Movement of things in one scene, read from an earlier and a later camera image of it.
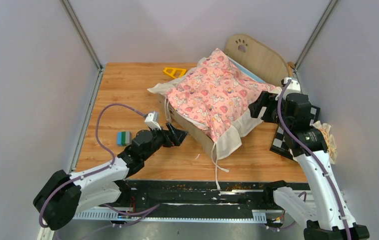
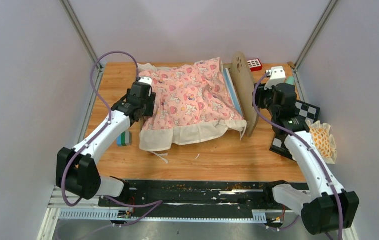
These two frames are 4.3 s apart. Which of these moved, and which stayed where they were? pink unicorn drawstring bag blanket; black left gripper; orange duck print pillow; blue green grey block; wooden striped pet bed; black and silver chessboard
Moved: pink unicorn drawstring bag blanket; black left gripper; wooden striped pet bed
Stayed: blue green grey block; black and silver chessboard; orange duck print pillow
